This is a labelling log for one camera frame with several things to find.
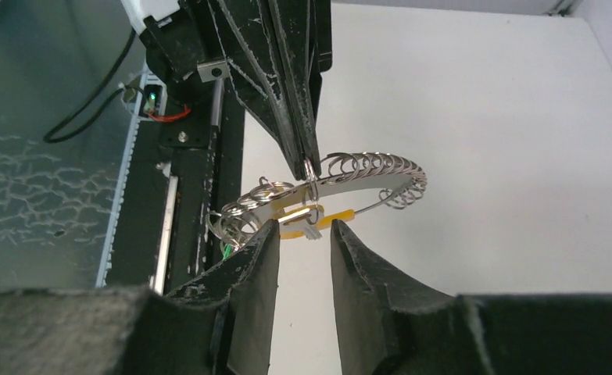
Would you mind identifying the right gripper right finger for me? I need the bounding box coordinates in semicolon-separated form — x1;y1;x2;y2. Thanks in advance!
331;220;612;374

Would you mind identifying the key with yellow tag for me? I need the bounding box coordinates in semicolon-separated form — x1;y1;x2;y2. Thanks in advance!
277;205;324;240

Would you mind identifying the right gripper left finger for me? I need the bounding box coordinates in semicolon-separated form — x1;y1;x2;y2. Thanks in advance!
0;220;280;374

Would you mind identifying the left camera cable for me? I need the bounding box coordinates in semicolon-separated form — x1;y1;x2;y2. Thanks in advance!
42;28;146;145

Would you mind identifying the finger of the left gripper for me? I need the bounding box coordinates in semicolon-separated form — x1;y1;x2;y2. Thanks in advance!
209;1;306;179
268;1;333;166

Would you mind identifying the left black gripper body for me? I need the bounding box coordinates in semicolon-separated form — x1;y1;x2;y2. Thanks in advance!
139;1;228;98

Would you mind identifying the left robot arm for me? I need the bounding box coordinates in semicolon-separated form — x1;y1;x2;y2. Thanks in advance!
123;0;333;180

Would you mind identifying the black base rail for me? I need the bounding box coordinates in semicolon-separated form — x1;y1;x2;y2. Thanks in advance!
95;65;244;294

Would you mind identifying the green key tag on ring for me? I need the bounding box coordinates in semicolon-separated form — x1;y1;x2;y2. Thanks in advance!
221;243;234;259

